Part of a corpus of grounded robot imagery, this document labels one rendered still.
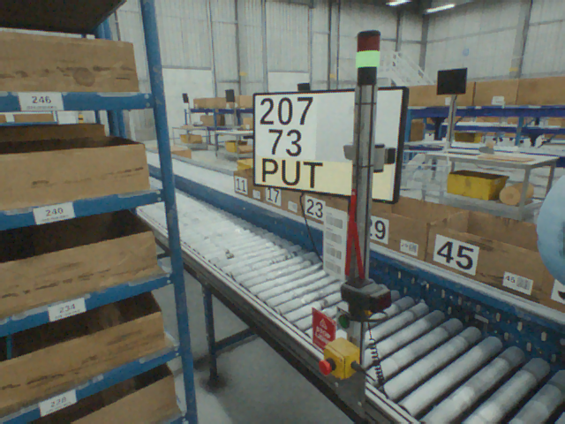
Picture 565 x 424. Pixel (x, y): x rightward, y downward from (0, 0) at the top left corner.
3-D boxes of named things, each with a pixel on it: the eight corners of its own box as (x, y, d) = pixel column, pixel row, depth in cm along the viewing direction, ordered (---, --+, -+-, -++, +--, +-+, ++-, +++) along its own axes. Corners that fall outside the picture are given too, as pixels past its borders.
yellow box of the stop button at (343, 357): (319, 369, 102) (319, 346, 100) (341, 357, 107) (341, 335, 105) (358, 403, 91) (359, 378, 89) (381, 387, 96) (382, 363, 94)
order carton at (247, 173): (233, 193, 271) (232, 170, 266) (266, 187, 288) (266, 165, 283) (263, 204, 240) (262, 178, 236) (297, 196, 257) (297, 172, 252)
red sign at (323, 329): (312, 343, 116) (312, 306, 112) (313, 342, 116) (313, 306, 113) (349, 372, 103) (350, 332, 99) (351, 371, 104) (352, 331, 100)
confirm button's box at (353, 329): (334, 327, 102) (335, 305, 100) (342, 322, 104) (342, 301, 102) (352, 339, 97) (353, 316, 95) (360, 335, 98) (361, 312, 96)
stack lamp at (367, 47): (350, 67, 84) (352, 38, 82) (365, 68, 87) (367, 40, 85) (368, 65, 80) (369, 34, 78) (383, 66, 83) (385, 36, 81)
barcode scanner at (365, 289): (377, 337, 85) (373, 294, 83) (340, 320, 94) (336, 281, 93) (395, 327, 88) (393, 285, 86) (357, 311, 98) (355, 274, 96)
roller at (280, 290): (252, 307, 154) (249, 296, 155) (341, 273, 183) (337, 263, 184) (258, 306, 150) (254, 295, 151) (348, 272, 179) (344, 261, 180)
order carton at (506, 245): (424, 263, 148) (428, 223, 143) (463, 246, 164) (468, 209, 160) (538, 306, 117) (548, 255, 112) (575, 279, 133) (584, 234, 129)
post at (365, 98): (332, 393, 112) (338, 87, 87) (343, 385, 115) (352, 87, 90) (362, 420, 103) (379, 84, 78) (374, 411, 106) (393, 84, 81)
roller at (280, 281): (246, 289, 156) (250, 300, 155) (335, 258, 185) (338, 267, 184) (241, 290, 160) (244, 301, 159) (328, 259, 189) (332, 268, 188)
